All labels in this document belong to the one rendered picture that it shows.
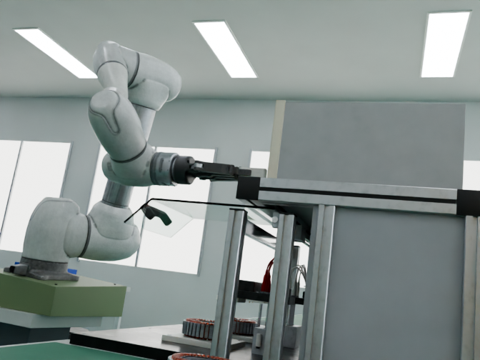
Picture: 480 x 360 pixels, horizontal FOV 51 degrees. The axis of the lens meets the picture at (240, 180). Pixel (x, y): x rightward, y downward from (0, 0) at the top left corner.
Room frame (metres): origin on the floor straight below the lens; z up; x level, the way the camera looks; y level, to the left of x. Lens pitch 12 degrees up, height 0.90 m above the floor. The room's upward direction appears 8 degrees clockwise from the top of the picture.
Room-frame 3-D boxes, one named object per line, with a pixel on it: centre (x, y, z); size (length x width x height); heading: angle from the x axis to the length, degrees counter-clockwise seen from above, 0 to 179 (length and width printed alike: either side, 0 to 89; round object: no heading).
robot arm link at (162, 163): (1.29, 0.19, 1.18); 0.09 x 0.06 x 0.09; 162
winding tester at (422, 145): (1.20, -0.31, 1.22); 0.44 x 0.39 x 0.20; 162
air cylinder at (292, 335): (1.38, -0.18, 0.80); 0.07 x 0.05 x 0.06; 162
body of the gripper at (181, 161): (1.26, 0.12, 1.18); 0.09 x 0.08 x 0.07; 72
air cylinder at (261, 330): (1.15, -0.11, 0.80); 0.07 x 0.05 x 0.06; 162
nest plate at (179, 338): (1.19, 0.03, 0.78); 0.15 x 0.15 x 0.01; 72
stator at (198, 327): (1.19, 0.03, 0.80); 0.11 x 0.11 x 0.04
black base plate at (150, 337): (1.31, -0.02, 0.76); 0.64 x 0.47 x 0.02; 162
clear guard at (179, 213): (1.13, 0.04, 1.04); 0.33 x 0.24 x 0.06; 72
